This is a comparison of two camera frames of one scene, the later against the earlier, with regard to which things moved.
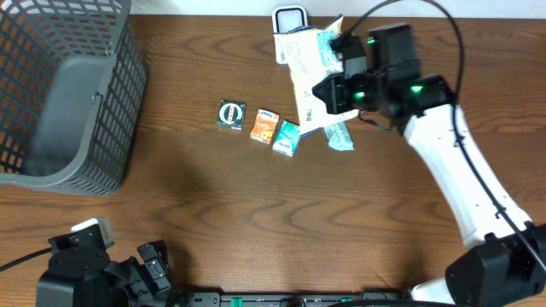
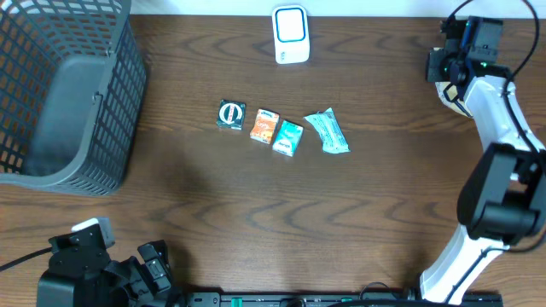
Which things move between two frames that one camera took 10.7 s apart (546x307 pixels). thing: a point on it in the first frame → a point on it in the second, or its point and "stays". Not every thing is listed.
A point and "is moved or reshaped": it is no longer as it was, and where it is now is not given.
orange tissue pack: (264, 126) stays
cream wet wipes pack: (310, 58) is moved or reshaped
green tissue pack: (287, 138) stays
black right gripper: (328, 92) → (434, 65)
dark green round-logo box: (230, 115) stays
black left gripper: (153, 268) stays
